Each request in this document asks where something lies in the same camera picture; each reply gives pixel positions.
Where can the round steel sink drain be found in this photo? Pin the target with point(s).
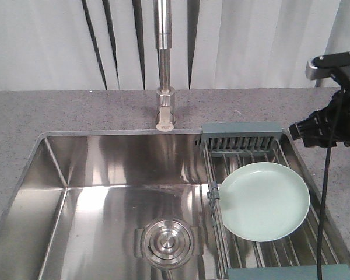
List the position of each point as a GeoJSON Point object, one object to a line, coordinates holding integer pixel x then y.
{"type": "Point", "coordinates": [167, 243]}

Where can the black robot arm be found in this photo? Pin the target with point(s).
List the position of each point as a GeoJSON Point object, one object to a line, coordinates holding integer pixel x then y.
{"type": "Point", "coordinates": [340, 73]}

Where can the pale green round plate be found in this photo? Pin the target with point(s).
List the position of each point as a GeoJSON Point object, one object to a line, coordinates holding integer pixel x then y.
{"type": "Point", "coordinates": [263, 201]}

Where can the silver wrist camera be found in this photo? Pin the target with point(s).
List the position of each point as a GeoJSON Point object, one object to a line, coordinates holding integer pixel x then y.
{"type": "Point", "coordinates": [319, 68]}

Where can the stainless steel sink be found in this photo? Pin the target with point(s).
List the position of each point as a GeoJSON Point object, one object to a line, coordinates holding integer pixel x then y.
{"type": "Point", "coordinates": [82, 195]}

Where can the teal wire dish rack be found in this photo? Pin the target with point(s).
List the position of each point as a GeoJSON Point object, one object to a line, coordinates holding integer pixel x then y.
{"type": "Point", "coordinates": [226, 147]}

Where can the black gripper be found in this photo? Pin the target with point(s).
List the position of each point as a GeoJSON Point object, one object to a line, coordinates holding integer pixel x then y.
{"type": "Point", "coordinates": [315, 131]}

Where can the stainless steel faucet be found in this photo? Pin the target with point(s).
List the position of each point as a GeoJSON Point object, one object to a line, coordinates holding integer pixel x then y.
{"type": "Point", "coordinates": [165, 119]}

